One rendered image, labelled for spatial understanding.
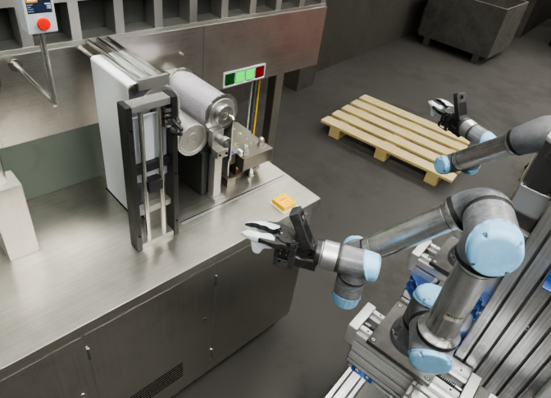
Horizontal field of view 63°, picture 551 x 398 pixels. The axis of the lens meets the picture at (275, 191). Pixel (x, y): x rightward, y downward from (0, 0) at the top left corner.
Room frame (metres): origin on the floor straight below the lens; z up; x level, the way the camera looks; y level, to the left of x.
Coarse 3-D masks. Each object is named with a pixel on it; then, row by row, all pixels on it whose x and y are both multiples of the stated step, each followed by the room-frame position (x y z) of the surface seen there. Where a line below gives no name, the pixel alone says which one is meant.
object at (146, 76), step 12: (108, 36) 1.48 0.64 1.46; (96, 48) 1.38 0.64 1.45; (108, 48) 1.39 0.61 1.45; (120, 48) 1.41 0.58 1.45; (108, 60) 1.33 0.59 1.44; (120, 60) 1.35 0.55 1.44; (132, 60) 1.36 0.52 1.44; (132, 72) 1.23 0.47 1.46; (144, 72) 1.25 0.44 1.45; (156, 72) 1.27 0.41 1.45; (144, 84) 1.20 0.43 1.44; (156, 84) 1.23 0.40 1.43; (168, 84) 1.26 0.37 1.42
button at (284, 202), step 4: (280, 196) 1.43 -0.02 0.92; (284, 196) 1.44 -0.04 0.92; (288, 196) 1.44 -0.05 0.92; (272, 200) 1.41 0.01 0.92; (276, 200) 1.40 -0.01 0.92; (280, 200) 1.41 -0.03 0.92; (284, 200) 1.41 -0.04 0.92; (288, 200) 1.41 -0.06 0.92; (292, 200) 1.42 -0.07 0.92; (276, 204) 1.39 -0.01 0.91; (280, 204) 1.38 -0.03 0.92; (284, 204) 1.38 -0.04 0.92; (288, 204) 1.39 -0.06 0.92; (292, 204) 1.40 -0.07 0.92; (280, 208) 1.38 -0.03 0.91; (284, 208) 1.37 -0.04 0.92; (288, 208) 1.38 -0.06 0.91
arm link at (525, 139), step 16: (512, 128) 1.40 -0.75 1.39; (528, 128) 1.34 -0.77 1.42; (544, 128) 1.32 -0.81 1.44; (480, 144) 1.46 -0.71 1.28; (496, 144) 1.40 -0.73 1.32; (512, 144) 1.34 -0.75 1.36; (528, 144) 1.31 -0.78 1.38; (448, 160) 1.53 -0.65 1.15; (464, 160) 1.48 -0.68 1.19; (480, 160) 1.43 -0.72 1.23
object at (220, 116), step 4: (224, 104) 1.44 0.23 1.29; (216, 108) 1.42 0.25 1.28; (220, 108) 1.42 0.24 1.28; (224, 108) 1.43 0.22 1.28; (228, 108) 1.44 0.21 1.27; (216, 112) 1.41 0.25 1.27; (220, 112) 1.41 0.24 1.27; (224, 112) 1.43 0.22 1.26; (228, 112) 1.45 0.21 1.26; (232, 112) 1.46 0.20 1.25; (216, 116) 1.41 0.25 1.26; (220, 116) 1.41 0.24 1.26; (224, 116) 1.43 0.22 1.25; (216, 120) 1.41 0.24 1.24; (220, 120) 1.42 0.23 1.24; (224, 120) 1.43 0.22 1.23; (228, 120) 1.44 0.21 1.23; (220, 124) 1.42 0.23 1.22; (224, 124) 1.43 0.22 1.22
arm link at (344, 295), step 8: (336, 280) 0.83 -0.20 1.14; (336, 288) 0.82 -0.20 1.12; (344, 288) 0.80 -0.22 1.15; (352, 288) 0.80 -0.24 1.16; (360, 288) 0.80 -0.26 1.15; (336, 296) 0.81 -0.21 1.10; (344, 296) 0.80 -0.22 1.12; (352, 296) 0.80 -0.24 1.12; (360, 296) 0.82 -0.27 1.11; (336, 304) 0.81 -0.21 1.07; (344, 304) 0.80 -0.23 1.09; (352, 304) 0.80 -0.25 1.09
